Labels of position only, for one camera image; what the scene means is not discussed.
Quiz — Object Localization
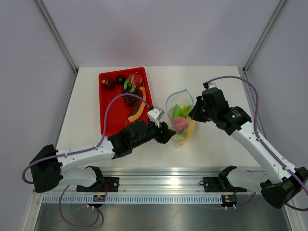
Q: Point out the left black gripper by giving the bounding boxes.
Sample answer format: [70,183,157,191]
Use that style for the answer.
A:
[131,119,175,149]

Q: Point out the yellow banana bunch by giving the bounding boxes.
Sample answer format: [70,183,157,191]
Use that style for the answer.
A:
[174,105,196,144]

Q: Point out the green star fruit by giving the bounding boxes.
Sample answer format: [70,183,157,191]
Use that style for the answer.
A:
[171,104,185,120]

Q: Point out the pink peach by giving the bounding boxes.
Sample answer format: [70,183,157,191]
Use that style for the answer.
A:
[173,116,189,132]

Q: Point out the clear zip top bag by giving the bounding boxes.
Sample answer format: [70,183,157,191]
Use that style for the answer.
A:
[165,89,195,148]

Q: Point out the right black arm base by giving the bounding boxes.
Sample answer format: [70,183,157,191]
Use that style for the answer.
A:
[199,166,247,193]

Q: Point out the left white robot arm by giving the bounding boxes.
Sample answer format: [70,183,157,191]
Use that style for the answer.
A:
[30,120,175,193]

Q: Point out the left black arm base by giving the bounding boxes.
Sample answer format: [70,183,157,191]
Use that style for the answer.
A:
[76,166,119,193]

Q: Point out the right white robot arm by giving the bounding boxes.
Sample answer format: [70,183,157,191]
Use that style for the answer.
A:
[189,87,308,209]

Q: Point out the dark grapes bunch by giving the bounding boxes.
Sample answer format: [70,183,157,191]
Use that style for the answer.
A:
[122,89,137,106]

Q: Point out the red plastic tray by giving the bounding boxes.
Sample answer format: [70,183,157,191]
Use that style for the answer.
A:
[99,67,153,136]

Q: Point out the pink dragon fruit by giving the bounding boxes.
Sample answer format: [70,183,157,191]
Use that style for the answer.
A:
[124,72,145,93]

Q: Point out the dark red apple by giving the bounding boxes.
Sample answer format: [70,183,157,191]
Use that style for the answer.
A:
[102,77,116,90]

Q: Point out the right small circuit board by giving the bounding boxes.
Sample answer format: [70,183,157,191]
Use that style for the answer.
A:
[221,195,238,205]

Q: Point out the small circuit board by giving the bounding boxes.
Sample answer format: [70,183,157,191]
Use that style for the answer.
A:
[221,195,238,205]
[93,195,106,202]

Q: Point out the left small circuit board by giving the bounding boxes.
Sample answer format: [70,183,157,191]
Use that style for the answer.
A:
[93,195,106,202]

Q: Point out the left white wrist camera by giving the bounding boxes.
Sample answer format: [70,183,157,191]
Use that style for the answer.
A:
[147,106,165,128]

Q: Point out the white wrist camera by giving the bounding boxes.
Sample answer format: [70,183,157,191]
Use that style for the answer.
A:
[203,82,217,89]
[147,106,165,128]

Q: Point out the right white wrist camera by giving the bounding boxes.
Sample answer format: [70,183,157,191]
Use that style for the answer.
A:
[203,82,217,89]

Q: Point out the aluminium rail front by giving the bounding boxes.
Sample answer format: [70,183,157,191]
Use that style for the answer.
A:
[31,167,295,195]

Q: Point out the right aluminium frame post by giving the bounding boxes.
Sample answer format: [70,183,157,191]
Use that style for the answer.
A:
[243,0,289,75]

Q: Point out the aluminium frame post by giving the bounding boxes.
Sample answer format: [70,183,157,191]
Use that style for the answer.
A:
[243,0,289,75]
[34,0,78,76]

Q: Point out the left aluminium frame post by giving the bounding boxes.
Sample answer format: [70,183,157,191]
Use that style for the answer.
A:
[34,0,78,76]

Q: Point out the white slotted cable duct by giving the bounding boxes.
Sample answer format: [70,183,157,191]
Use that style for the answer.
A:
[42,194,223,205]

